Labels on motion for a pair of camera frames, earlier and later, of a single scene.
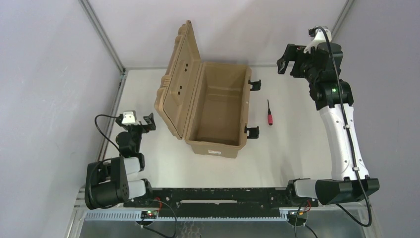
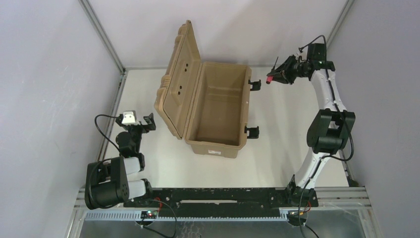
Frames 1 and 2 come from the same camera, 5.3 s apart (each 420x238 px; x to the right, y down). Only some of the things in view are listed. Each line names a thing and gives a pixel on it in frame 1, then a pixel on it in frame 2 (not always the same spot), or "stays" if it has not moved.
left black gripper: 142,124 stays
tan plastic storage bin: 207,103 stays
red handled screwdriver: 270,119 → 270,78
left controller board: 149,214 stays
